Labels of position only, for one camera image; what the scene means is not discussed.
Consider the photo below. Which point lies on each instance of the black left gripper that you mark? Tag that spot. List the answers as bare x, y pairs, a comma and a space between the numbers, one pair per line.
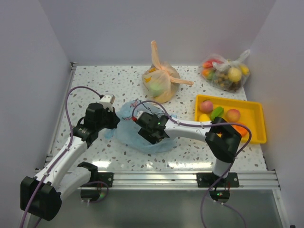
115, 119

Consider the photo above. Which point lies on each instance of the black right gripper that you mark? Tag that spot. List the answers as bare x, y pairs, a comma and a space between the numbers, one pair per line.
147, 135

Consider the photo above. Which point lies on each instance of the light blue printed plastic bag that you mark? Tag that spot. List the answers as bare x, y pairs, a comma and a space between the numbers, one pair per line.
127, 132

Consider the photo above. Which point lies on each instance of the red apple with stem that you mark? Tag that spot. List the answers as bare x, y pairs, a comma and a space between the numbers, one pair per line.
206, 106

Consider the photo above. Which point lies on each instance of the green fruit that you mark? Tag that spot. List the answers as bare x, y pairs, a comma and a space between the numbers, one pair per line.
217, 112

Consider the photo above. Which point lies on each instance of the orange round fruit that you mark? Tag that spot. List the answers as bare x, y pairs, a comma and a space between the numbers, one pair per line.
233, 115

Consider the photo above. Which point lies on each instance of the orange carrot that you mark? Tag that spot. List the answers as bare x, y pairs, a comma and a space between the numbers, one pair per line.
240, 129

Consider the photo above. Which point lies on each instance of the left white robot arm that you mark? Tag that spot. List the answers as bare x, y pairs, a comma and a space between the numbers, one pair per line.
43, 194

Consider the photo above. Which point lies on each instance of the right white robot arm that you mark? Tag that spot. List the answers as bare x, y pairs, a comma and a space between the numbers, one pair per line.
222, 139

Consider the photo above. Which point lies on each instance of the orange banana-print plastic bag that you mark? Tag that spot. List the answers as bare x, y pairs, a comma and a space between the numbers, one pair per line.
162, 80

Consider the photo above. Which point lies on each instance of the clear plastic bag of fruit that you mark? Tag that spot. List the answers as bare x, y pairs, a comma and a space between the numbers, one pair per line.
225, 74

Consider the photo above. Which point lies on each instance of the yellow plastic tray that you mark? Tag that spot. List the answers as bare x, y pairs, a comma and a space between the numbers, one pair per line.
251, 114

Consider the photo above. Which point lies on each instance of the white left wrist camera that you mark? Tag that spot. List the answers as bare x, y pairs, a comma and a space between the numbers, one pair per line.
106, 99

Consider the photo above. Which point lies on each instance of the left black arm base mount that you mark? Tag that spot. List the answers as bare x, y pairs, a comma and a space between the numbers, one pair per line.
101, 181

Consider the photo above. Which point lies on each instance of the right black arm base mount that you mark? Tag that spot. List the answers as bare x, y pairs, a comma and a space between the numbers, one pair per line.
220, 190

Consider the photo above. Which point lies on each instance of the aluminium front rail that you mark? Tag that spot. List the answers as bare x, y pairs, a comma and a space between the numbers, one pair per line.
156, 180

